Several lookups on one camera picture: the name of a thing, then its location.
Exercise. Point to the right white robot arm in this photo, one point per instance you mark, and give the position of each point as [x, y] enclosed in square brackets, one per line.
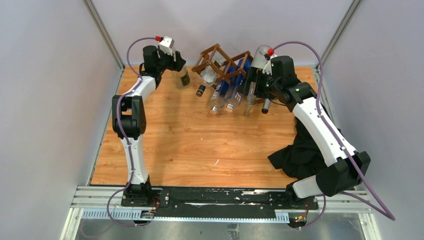
[345, 164]

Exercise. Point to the brown wooden wine rack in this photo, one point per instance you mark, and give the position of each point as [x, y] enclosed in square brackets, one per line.
[215, 65]

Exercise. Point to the clear bottle black cap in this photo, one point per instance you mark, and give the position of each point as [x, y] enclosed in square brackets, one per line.
[207, 77]

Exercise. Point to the black cloth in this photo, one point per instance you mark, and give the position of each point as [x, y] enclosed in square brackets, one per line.
[302, 158]

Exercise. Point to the dark green wine bottle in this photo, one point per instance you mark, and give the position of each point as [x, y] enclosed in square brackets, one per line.
[265, 106]

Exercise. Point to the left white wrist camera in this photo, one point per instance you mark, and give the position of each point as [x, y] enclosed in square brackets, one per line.
[166, 45]

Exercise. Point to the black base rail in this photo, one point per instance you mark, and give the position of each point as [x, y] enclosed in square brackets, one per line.
[217, 203]

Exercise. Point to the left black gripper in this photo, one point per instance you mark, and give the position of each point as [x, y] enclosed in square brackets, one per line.
[176, 65]

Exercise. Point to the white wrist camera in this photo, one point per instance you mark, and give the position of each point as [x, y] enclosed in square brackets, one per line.
[166, 45]
[267, 70]

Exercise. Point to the clear glass bottle gold label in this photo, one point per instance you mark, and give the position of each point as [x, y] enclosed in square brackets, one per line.
[182, 78]

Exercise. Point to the blue clear square bottle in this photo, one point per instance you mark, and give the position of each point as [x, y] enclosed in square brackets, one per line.
[221, 95]

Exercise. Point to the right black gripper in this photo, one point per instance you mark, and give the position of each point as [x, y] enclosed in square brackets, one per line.
[254, 77]

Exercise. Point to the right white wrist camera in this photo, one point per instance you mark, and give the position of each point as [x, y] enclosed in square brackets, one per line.
[267, 70]

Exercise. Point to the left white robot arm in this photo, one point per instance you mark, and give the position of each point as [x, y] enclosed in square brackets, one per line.
[129, 121]

